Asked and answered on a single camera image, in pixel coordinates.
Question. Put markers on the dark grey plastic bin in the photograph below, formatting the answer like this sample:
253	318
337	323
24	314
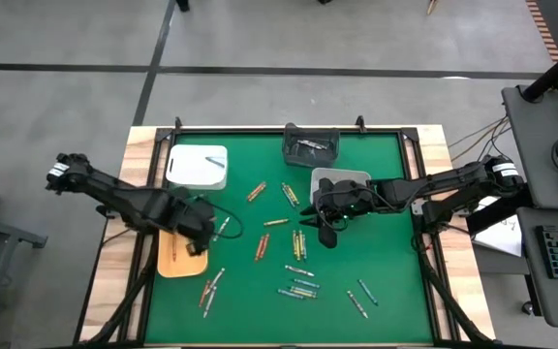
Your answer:
291	157

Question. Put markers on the black caster wheel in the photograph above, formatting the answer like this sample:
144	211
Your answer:
528	308

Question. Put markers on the wooden sticks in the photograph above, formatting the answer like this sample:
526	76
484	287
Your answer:
432	6

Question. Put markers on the white plastic bin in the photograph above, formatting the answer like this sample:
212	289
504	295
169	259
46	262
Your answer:
187	169

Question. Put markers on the white crayon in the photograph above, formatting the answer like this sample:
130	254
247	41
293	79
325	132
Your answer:
216	279
358	304
308	143
215	162
317	146
222	228
210	302
299	270

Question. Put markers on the orange plastic bin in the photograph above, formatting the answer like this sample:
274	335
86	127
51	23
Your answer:
182	266

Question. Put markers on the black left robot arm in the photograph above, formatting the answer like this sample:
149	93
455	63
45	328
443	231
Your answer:
114	194

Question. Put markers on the grey metal bracket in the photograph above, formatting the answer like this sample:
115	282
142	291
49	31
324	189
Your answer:
417	207

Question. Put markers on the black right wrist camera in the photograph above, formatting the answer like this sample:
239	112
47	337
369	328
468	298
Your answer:
328	236

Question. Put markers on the black clamp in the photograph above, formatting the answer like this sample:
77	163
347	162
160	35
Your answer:
178	123
360	122

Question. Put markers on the white paper sheet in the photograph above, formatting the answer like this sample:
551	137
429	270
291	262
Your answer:
504	237

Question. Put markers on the black pole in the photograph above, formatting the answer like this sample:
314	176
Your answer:
557	72

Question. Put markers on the person's foot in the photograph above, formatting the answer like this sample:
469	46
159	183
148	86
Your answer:
182	5

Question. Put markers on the black mount bracket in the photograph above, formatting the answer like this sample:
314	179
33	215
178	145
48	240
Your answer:
102	211

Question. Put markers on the grey metal cart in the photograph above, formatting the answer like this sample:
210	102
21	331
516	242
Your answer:
22	236

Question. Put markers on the blue green crayon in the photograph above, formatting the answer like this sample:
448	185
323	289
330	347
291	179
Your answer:
367	292

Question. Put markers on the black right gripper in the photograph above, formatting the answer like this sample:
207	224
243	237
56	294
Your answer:
347	203

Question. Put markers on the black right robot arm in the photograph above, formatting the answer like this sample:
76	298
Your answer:
443	186

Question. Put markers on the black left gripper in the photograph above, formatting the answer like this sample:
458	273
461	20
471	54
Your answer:
194	220

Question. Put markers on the light grey plastic bin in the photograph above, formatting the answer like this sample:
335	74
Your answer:
351	173

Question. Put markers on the grey desk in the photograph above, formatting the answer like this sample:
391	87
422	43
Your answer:
536	145
531	291

